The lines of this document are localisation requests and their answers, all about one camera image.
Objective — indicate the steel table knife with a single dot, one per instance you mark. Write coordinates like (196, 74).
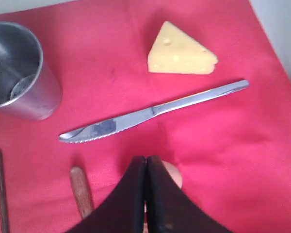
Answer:
(120, 123)

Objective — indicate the yellow cheese wedge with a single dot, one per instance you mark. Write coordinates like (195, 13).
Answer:
(175, 52)

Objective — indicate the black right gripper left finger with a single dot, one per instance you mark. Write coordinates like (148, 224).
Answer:
(123, 210)

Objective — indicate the brown egg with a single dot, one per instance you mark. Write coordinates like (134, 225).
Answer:
(174, 172)

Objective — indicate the upper dark wooden chopstick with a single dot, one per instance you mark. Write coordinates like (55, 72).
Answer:
(5, 228)

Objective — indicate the stainless steel cup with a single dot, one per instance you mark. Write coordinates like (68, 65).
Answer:
(28, 88)

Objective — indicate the brown wooden spoon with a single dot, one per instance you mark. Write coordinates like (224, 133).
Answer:
(81, 191)

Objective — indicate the red table cloth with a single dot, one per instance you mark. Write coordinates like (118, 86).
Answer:
(234, 152)

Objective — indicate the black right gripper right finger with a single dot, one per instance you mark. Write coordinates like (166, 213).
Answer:
(168, 209)

